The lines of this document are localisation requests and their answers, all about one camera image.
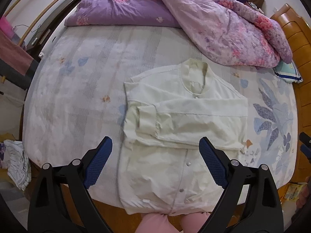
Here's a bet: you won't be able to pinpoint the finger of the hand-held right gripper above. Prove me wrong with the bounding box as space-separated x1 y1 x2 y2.
299 131 311 146
300 145 311 162

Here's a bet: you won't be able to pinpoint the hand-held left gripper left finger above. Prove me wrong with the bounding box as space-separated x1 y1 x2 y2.
27 136 113 233

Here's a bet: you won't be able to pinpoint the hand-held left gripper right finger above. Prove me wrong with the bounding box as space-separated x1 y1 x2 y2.
199 137 284 233

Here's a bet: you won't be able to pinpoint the white snap-button jacket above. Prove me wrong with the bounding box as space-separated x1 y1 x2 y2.
117 59 249 216

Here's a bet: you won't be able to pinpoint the person's right hand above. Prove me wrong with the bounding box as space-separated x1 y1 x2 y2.
296 175 311 209

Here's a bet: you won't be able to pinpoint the yellow packet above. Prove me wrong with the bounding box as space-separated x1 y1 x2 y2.
284 183 304 201

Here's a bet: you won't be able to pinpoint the teal striped pillow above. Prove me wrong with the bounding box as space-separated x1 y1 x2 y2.
273 61 304 84

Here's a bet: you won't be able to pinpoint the white striped cloth pile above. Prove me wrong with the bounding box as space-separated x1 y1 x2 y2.
4 139 31 191

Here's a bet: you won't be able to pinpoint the person's pink pants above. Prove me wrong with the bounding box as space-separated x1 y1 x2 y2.
135 211 211 233

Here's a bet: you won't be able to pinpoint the bed with floral sheet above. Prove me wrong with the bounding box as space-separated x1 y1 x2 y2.
22 25 299 208

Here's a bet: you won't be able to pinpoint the wooden headboard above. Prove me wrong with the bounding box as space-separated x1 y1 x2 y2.
270 3 311 185

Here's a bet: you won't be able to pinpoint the purple floral quilt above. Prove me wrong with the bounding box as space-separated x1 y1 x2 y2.
64 0 293 68

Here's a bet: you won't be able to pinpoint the pink towel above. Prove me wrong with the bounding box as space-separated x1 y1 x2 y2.
0 16 34 76

